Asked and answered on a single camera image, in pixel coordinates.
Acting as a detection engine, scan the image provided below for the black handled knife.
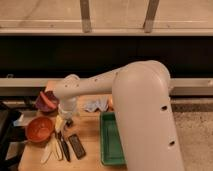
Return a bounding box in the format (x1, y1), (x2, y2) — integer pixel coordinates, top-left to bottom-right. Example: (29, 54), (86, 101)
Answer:
(57, 132), (71, 162)

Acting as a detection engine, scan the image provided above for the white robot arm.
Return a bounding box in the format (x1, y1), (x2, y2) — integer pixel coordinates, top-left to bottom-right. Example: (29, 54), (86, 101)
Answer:
(54, 60), (185, 171)

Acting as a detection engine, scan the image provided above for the purple bowl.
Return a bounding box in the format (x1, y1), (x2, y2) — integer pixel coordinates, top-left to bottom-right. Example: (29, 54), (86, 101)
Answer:
(35, 91), (59, 113)

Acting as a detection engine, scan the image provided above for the red bowl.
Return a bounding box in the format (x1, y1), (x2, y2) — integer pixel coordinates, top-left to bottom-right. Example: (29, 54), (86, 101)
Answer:
(25, 117), (54, 143)

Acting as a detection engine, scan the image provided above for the green tray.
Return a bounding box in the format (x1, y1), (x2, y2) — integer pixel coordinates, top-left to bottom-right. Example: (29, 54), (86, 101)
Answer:
(100, 112), (125, 166)

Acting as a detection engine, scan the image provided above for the crumpled light blue cloth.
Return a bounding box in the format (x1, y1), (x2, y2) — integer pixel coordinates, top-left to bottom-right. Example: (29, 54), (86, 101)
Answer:
(83, 97), (108, 112)

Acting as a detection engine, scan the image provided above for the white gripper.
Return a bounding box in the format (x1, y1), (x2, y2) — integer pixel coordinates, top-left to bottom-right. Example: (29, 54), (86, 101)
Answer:
(55, 97), (77, 133)

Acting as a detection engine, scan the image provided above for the red utensil in purple bowl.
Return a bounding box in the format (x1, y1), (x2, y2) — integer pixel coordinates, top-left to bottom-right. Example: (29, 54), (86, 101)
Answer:
(40, 91), (56, 109)

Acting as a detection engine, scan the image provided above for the black remote control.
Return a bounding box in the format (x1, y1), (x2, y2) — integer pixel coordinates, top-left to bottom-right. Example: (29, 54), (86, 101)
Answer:
(68, 134), (86, 159)

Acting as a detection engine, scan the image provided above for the cream plastic knife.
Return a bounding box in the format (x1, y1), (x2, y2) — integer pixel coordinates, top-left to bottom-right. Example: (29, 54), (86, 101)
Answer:
(54, 135), (63, 161)

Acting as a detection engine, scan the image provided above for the orange fruit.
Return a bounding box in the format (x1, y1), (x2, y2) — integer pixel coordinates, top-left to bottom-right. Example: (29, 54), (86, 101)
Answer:
(108, 98), (114, 110)

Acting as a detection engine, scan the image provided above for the black chair left edge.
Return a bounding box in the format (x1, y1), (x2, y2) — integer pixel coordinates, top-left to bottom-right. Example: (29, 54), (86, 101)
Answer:
(0, 101), (22, 171)

